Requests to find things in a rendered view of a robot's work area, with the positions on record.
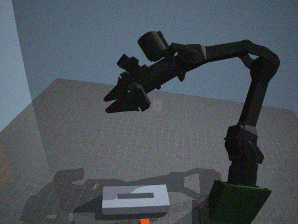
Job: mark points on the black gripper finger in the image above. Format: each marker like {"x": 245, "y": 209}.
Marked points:
{"x": 124, "y": 103}
{"x": 116, "y": 92}

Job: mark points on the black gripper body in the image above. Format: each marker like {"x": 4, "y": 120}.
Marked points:
{"x": 149, "y": 81}

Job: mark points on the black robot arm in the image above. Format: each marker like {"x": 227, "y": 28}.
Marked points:
{"x": 241, "y": 139}

